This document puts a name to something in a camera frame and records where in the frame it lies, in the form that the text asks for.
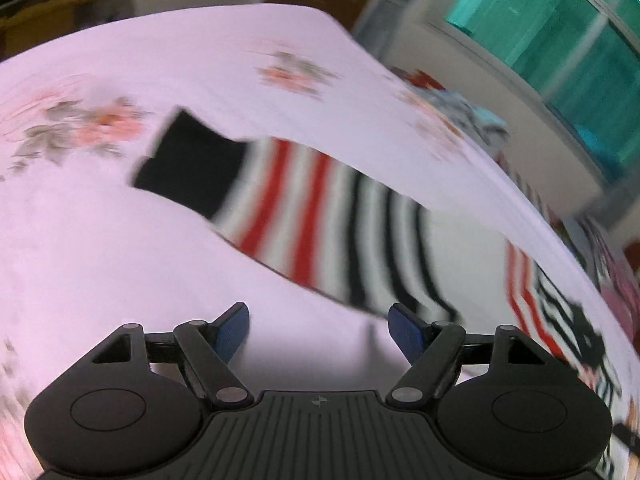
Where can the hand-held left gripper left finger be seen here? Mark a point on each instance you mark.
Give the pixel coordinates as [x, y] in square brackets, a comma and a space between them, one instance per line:
[234, 331]

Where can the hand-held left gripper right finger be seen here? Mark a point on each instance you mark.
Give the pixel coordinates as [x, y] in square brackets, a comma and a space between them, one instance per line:
[404, 332]

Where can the black white red striped sock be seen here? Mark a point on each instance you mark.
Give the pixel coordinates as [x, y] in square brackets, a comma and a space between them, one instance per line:
[300, 210]
[550, 305]

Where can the pink folded clothes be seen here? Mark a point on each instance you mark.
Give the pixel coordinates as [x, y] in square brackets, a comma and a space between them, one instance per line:
[622, 290]

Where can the pink floral bed sheet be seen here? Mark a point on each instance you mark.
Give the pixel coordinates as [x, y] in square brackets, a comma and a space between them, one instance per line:
[100, 240]

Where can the grey patterned crumpled cloth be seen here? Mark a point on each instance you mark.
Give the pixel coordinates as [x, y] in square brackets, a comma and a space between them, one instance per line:
[470, 115]

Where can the red cloth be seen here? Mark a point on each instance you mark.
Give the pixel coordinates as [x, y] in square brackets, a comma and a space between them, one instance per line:
[422, 79]

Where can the grey curtain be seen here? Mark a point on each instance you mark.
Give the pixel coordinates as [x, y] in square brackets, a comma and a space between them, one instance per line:
[375, 25]

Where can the green glass window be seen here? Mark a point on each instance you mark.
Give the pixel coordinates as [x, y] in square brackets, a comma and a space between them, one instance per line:
[565, 35]

